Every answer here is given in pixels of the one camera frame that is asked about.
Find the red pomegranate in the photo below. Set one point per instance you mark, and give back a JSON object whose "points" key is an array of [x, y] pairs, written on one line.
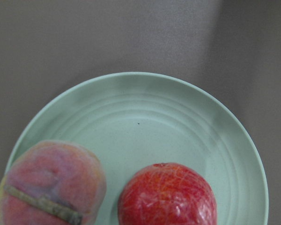
{"points": [[167, 194]]}

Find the green pink peach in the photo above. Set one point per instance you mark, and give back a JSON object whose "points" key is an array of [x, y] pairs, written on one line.
{"points": [[63, 173]]}

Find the light green plate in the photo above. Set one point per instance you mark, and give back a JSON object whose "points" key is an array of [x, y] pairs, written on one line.
{"points": [[134, 119]]}

